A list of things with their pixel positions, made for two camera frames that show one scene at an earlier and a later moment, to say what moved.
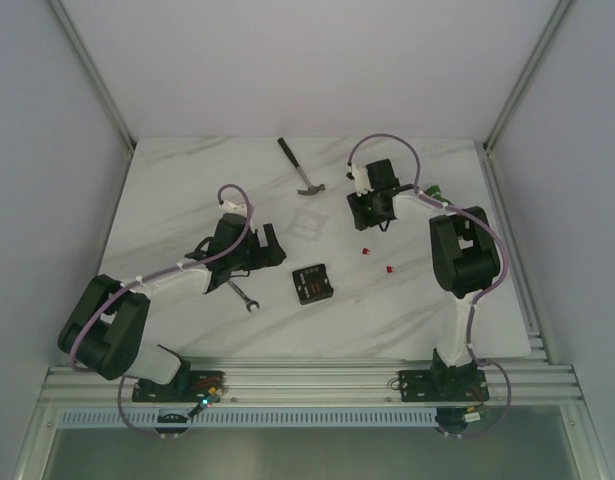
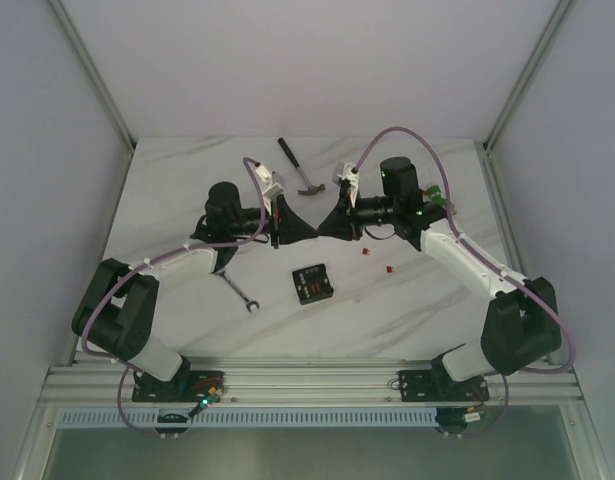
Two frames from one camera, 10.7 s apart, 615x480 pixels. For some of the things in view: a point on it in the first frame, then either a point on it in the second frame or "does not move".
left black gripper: x=260 y=248 to x=275 y=223
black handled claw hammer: x=312 y=189 does not move
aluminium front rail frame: x=323 y=383 does not move
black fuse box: x=312 y=284 does not move
